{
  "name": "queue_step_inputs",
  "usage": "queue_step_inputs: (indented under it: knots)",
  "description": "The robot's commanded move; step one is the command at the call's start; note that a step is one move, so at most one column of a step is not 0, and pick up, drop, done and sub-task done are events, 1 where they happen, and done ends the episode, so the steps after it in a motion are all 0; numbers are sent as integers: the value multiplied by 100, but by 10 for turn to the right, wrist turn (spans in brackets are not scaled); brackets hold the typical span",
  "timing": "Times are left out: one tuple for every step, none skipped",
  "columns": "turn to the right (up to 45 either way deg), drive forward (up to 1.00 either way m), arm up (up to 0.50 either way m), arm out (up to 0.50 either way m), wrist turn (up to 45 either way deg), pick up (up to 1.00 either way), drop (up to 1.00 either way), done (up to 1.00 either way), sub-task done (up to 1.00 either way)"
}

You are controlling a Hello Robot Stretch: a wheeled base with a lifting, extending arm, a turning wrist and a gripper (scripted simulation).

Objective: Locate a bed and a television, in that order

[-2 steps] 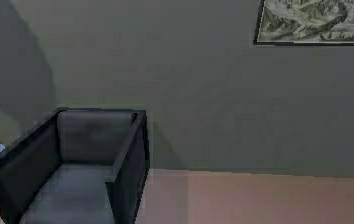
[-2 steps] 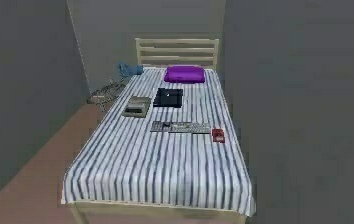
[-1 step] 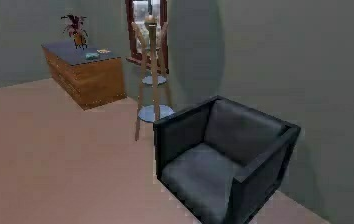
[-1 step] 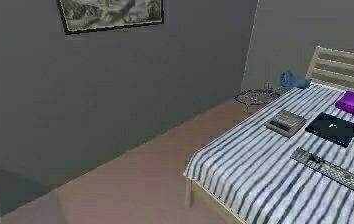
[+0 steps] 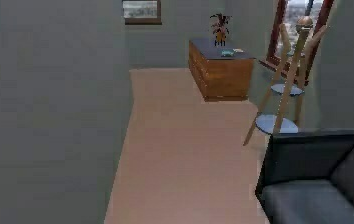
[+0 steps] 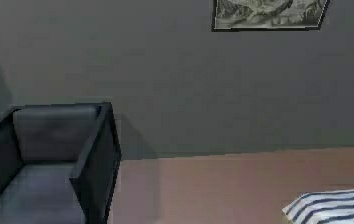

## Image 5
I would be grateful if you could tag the brown wooden chest of drawers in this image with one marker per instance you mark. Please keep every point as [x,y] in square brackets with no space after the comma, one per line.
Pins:
[222,75]

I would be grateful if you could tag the teal flat object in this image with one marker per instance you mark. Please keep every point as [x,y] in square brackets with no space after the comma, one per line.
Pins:
[227,52]

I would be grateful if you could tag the pale orange flat object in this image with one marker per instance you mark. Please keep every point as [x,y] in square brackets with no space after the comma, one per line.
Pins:
[238,50]

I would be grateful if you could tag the red leafed house plant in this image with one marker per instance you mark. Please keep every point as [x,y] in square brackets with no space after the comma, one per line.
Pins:
[220,28]

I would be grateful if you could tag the wooden tripod shelf stand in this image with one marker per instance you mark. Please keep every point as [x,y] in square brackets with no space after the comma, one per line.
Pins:
[286,90]

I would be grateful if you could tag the red framed window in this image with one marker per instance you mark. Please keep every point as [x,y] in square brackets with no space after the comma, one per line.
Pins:
[274,40]

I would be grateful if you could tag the dark grey sofa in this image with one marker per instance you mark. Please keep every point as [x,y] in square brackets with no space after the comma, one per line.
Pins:
[313,186]

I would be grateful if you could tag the brown round ball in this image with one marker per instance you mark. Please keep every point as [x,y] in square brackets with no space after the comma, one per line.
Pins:
[304,21]

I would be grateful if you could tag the framed wall picture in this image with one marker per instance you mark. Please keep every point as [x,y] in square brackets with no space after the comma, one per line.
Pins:
[141,10]

